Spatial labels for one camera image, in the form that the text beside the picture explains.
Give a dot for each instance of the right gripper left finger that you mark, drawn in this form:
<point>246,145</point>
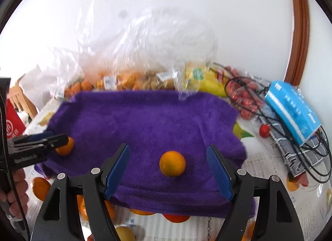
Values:
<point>59,218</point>

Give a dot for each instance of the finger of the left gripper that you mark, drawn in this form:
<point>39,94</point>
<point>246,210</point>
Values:
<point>52,142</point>
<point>29,138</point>

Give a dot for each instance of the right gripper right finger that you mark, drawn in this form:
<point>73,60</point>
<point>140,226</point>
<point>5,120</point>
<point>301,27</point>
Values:
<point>276,216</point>

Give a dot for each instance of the small yellow-brown fruit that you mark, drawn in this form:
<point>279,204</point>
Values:
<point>125,234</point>

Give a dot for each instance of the small orange mandarin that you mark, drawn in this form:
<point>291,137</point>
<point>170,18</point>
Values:
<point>172,164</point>

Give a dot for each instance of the bag of red fruits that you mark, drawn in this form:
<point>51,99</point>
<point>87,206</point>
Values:
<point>245,92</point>

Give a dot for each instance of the person's left hand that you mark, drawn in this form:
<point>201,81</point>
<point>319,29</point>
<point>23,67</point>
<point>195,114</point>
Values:
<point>21,187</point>

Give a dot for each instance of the red paper bag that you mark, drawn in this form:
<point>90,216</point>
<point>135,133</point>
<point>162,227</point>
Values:
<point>14,125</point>

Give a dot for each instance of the wooden chair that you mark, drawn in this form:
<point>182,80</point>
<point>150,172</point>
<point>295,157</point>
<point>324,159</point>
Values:
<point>19,101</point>

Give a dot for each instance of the white plastic bag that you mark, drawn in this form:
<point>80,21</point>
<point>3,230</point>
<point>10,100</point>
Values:
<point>39,85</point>

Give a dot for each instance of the plastic bag of oranges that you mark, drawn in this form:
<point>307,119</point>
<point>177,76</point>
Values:
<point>69,79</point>

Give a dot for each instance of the grey checked cloth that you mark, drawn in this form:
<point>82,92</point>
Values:
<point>313,158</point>

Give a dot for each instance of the red cherry tomato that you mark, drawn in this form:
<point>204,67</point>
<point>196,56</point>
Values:
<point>264,131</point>

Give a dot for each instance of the blue tissue pack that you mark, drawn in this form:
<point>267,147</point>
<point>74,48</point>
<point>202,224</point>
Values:
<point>294,111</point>

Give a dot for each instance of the purple towel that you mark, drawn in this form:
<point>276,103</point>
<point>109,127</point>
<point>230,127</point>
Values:
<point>151,123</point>

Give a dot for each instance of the plastic bag of kumquats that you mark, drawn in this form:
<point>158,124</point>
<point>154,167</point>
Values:
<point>161,49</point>

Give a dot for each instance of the yellow snack package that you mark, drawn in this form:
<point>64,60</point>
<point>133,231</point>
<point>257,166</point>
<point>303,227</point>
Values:
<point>205,80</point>

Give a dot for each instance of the brown door frame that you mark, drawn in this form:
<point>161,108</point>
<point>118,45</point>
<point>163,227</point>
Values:
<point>300,42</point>

